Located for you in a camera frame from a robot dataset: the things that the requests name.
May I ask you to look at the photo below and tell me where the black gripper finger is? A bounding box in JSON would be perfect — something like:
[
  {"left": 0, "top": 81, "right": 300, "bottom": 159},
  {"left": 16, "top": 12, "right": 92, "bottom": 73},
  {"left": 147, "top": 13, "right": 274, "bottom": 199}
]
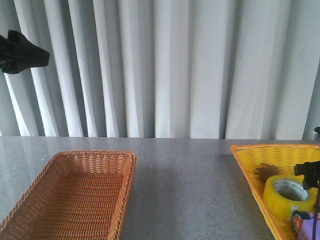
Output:
[{"left": 294, "top": 161, "right": 320, "bottom": 190}]

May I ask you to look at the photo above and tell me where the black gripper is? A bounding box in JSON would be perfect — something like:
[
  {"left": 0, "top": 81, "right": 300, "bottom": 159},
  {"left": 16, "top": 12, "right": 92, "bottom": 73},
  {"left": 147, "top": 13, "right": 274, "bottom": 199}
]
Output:
[{"left": 0, "top": 29, "right": 50, "bottom": 75}]

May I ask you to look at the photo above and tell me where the yellow packing tape roll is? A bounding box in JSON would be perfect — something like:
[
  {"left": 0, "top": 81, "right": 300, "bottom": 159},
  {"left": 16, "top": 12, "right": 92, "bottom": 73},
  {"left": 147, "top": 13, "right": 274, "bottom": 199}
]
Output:
[{"left": 263, "top": 175, "right": 317, "bottom": 221}]

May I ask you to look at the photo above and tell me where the yellow woven basket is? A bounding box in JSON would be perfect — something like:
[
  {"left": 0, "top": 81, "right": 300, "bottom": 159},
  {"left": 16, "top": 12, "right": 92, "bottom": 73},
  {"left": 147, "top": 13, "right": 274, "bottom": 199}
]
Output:
[{"left": 230, "top": 144, "right": 320, "bottom": 240}]

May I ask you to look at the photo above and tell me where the brown toy animal figure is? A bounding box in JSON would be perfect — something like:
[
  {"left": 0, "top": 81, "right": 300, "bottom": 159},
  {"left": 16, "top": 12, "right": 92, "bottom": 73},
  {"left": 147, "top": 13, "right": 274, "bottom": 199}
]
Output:
[{"left": 255, "top": 162, "right": 280, "bottom": 183}]

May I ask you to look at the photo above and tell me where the purple block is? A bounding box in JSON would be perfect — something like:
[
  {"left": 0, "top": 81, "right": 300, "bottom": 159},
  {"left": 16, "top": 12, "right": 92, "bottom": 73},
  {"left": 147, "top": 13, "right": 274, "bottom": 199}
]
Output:
[{"left": 297, "top": 219, "right": 320, "bottom": 240}]

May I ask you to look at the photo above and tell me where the white pleated curtain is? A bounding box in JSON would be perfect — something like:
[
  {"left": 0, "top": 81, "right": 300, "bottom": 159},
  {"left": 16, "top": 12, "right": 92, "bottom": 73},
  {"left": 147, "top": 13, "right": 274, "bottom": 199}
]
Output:
[{"left": 0, "top": 0, "right": 320, "bottom": 140}]

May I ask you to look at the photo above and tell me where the brown wicker basket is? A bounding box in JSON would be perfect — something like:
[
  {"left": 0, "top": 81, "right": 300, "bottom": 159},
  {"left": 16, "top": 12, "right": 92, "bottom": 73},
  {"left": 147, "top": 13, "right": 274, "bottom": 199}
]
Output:
[{"left": 0, "top": 150, "right": 137, "bottom": 240}]

